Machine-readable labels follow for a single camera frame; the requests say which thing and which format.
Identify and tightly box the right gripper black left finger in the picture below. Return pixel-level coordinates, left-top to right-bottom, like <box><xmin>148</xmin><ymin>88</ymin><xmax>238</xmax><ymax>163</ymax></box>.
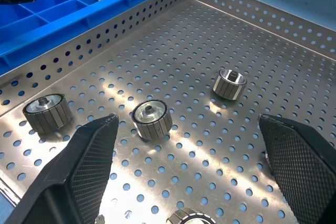
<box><xmin>4</xmin><ymin>114</ymin><xmax>120</xmax><ymax>224</ymax></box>

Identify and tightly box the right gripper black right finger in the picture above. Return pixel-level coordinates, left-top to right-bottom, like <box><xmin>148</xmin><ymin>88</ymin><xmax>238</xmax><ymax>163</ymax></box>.
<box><xmin>258</xmin><ymin>114</ymin><xmax>336</xmax><ymax>224</ymax></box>

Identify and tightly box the blue compartment tray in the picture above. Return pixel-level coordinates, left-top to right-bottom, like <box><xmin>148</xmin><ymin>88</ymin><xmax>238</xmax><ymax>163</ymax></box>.
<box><xmin>0</xmin><ymin>0</ymin><xmax>194</xmax><ymax>77</ymax></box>

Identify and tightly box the perforated metal tray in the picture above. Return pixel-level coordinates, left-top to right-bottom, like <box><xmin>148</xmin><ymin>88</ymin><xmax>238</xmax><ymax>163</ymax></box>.
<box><xmin>0</xmin><ymin>0</ymin><xmax>336</xmax><ymax>224</ymax></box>

